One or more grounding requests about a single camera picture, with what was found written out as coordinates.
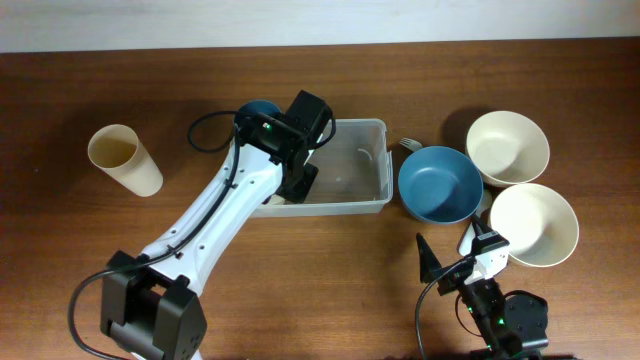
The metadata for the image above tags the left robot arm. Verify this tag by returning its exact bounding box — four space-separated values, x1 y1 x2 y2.
100 91 337 359

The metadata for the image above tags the cream bowl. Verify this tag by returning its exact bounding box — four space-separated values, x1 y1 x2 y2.
465 111 550 187
489 183 580 268

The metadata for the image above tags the cream cup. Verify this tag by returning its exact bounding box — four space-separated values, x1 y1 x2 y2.
87 124 164 197
266 195 286 206

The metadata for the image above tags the white plastic spoon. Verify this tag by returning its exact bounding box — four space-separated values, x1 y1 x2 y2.
458 190 493 256

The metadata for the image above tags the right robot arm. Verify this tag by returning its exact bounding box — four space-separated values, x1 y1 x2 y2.
414 215 549 359

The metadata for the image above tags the blue cup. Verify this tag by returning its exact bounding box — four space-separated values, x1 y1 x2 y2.
234 99 281 122

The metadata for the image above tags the cream bowl lower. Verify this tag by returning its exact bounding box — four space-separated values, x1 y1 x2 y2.
489 183 580 268

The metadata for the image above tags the clear plastic storage container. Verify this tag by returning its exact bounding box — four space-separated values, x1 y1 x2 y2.
252 118 393 218

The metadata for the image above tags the grey plastic fork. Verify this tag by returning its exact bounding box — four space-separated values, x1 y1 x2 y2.
399 138 423 152

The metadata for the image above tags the blue bowl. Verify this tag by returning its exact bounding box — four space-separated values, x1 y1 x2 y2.
397 146 484 225

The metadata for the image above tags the cream cup left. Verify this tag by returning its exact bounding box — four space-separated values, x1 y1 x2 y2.
87 124 164 197

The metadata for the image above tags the cream bowl upper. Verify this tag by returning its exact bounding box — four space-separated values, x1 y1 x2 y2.
465 111 550 187

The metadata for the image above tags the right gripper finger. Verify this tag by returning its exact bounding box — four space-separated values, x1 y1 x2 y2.
471 215 493 236
416 233 442 284

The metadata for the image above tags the cream cup back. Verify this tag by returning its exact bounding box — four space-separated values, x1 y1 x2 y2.
266 195 286 206

